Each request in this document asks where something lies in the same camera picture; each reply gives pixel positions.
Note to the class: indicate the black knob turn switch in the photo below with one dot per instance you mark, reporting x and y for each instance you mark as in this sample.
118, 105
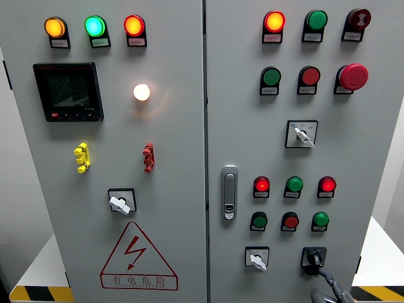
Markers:
313, 257

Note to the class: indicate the black door hinge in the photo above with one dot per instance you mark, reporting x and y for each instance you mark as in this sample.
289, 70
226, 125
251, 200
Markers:
358, 264
67, 279
7, 75

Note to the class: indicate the black yellow striped tape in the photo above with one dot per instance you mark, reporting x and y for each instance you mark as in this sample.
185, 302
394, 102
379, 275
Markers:
378, 293
41, 293

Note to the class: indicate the small label plate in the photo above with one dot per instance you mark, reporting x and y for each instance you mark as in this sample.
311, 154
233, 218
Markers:
272, 38
317, 229
351, 36
136, 42
287, 229
256, 229
306, 90
324, 195
261, 195
269, 91
60, 43
312, 37
100, 42
341, 90
291, 195

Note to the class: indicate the small green push button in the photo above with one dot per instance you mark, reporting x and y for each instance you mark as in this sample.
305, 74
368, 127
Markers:
259, 220
321, 219

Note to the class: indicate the small red push button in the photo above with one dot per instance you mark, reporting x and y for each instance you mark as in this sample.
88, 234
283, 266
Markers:
290, 221

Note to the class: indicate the small red lit lamp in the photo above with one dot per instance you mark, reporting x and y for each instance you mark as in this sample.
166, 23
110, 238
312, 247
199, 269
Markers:
261, 184
327, 184

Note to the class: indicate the small green round lamp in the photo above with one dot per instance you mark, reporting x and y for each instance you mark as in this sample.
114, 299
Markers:
294, 184

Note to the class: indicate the silver door lock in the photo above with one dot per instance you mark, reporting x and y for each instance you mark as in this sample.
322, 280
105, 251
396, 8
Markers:
229, 189

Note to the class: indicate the pale grey cabinet door with lock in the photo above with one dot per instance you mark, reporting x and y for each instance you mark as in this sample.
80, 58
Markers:
252, 142

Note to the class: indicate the red warning triangle sign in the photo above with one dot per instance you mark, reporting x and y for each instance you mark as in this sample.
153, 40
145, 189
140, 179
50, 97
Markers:
139, 279

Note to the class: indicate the pale grey cabinet door with display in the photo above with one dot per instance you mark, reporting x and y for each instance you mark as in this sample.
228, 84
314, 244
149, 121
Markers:
176, 158

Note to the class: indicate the large red stop button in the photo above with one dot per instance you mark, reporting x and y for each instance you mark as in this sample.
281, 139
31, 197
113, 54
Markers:
353, 76

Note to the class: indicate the large red push button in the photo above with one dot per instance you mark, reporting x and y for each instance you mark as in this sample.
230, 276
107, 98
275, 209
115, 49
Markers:
310, 76

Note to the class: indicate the large green push button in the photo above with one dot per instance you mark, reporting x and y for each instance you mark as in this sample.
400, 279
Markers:
271, 77

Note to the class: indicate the large dark green round lamp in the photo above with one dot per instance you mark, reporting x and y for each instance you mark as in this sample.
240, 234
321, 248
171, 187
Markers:
316, 20

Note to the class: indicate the dark red buzzer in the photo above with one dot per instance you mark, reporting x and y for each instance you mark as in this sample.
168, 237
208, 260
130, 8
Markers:
358, 18

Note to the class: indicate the large red lit round lamp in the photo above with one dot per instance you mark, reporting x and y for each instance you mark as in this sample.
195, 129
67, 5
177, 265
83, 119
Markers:
134, 25
274, 21

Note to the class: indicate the white lit lamp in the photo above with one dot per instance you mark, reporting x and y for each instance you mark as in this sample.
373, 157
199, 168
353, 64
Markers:
141, 92

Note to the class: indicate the black display meter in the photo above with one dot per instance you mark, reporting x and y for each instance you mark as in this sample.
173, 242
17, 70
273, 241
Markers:
67, 91

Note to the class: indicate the green lit round lamp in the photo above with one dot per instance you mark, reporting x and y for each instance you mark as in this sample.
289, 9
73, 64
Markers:
94, 26

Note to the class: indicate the yellow lit round lamp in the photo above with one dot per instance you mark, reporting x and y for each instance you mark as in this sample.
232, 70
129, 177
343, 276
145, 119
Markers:
54, 27

